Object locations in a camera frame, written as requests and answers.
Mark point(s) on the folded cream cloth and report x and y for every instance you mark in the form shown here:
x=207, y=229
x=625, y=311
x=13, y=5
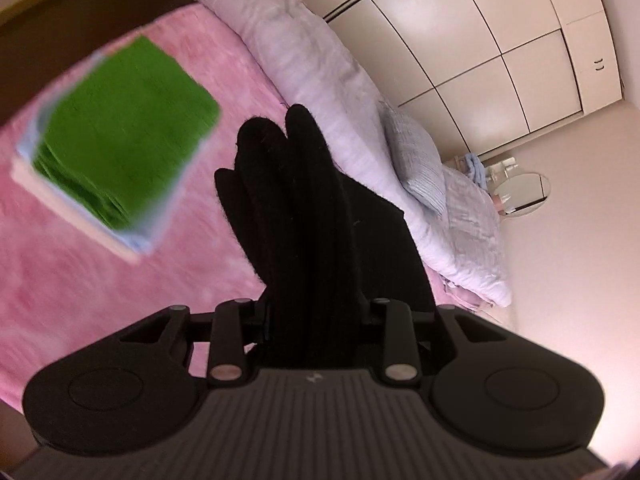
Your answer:
x=75, y=215

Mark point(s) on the folded light blue cloth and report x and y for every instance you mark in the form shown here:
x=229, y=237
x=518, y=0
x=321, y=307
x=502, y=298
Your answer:
x=142, y=242

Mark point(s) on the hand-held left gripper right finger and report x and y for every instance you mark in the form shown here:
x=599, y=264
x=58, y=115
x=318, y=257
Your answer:
x=397, y=335

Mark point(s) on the black cloth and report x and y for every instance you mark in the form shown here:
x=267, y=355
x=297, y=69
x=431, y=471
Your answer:
x=310, y=210

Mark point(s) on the white quilt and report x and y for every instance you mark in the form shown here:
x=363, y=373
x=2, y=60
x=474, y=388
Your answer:
x=310, y=60

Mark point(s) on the folded green cloth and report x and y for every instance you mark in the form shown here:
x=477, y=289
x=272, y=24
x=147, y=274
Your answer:
x=130, y=125

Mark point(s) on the pink fleece blanket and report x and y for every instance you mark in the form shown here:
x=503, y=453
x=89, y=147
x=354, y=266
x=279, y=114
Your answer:
x=100, y=300

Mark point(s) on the small blue cloth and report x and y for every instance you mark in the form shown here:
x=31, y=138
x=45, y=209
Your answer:
x=472, y=166

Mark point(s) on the cream wardrobe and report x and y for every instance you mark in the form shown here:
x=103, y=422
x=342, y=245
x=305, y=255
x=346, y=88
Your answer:
x=450, y=35

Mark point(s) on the grey-blue pillow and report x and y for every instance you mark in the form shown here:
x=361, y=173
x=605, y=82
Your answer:
x=415, y=160

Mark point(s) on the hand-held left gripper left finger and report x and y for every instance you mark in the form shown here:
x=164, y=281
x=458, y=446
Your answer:
x=227, y=330

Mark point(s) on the round glass side table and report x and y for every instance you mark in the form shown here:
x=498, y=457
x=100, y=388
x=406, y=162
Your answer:
x=525, y=195

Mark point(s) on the light pink pillow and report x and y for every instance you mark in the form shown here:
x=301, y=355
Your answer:
x=460, y=296

